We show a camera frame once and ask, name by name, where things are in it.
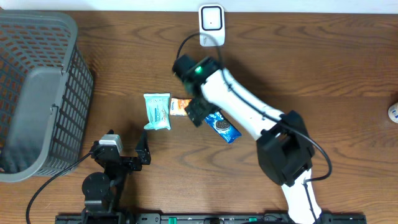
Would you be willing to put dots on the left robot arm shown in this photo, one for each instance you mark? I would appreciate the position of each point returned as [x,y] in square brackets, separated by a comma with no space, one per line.
[103,190]

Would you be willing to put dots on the light blue wipes pack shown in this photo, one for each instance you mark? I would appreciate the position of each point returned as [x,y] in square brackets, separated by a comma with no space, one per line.
[157,107]

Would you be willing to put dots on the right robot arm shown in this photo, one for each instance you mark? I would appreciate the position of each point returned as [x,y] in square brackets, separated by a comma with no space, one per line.
[284,150]

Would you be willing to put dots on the green lidded can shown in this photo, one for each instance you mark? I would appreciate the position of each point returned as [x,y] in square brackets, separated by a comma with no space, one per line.
[393,112]

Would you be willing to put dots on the white barcode scanner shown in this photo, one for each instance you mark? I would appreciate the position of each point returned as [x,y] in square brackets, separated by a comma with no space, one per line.
[211,25]

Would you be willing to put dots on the orange snack packet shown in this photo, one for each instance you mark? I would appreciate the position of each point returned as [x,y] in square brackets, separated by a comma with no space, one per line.
[177,106]

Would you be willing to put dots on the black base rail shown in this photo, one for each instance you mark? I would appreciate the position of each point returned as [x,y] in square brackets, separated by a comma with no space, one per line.
[155,218]

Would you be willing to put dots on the blue Oreo cookie pack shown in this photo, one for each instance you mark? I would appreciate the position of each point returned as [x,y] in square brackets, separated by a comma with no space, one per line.
[223,127]

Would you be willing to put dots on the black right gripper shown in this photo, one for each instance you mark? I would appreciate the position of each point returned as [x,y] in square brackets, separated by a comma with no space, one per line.
[196,114]

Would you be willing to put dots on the grey plastic mesh basket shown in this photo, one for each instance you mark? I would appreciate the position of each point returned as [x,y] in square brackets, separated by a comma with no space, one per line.
[46,92]

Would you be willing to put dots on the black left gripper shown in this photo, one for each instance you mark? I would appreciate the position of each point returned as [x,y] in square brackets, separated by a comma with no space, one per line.
[142,150]

